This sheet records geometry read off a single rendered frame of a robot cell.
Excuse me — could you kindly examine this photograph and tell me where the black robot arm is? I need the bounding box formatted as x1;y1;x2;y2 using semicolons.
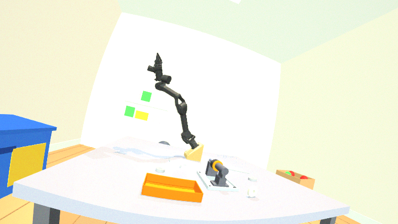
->
154;74;199;149

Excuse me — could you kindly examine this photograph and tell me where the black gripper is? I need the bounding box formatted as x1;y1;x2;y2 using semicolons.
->
153;53;163;75

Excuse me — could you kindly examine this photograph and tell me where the small grey disc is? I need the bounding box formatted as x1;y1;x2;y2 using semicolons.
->
156;167;165;173

